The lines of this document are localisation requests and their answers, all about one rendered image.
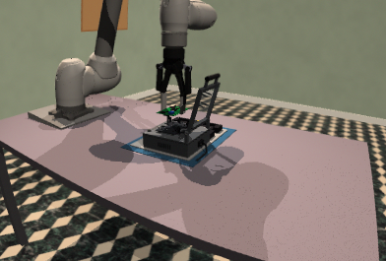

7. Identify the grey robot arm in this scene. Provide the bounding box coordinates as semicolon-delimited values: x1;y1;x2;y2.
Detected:
48;0;217;121

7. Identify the green circuit board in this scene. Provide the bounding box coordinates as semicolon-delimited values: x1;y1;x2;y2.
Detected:
159;104;180;116

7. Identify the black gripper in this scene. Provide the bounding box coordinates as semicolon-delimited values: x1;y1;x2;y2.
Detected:
156;48;192;115

